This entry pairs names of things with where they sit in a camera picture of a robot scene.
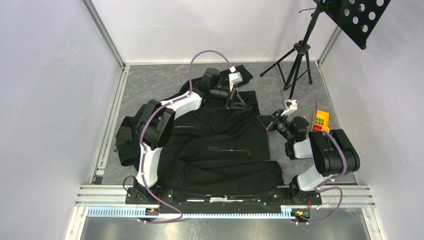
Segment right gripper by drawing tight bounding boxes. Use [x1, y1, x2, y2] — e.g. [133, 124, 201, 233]
[257, 109, 293, 142]

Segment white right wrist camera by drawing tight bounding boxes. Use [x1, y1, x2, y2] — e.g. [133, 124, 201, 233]
[280, 99, 298, 117]

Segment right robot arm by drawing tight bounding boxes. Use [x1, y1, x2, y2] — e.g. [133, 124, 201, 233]
[258, 110, 360, 204]

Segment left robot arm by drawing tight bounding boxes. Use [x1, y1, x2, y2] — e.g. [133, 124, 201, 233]
[133, 66, 243, 204]

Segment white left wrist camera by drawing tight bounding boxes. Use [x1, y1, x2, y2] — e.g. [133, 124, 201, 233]
[228, 66, 243, 91]

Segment black perforated stand plate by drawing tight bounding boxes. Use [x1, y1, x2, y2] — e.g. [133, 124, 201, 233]
[315, 0, 391, 50]

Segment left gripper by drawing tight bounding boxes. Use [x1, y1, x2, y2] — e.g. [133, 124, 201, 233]
[210, 82, 247, 110]

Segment black tripod stand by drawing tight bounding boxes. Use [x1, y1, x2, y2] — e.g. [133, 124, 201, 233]
[259, 0, 330, 100]

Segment yellow red toy block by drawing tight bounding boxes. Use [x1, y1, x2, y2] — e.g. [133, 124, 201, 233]
[312, 110, 330, 133]

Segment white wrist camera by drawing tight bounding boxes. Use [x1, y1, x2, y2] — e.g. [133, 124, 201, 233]
[280, 99, 298, 117]
[228, 66, 243, 91]

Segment purple cable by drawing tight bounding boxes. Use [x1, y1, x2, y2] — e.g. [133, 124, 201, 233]
[139, 49, 237, 225]
[296, 98, 349, 225]

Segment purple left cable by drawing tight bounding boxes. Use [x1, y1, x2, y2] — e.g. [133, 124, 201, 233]
[139, 49, 237, 225]

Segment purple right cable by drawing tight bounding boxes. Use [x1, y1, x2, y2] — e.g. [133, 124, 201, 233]
[296, 98, 349, 225]

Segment black zip jacket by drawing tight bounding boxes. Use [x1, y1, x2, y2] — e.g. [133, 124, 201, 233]
[115, 65, 285, 196]

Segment white slotted cable duct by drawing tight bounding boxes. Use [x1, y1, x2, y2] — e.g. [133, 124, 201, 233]
[85, 206, 311, 220]

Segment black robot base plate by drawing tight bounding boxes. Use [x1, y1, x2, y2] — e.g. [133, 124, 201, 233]
[125, 186, 323, 217]

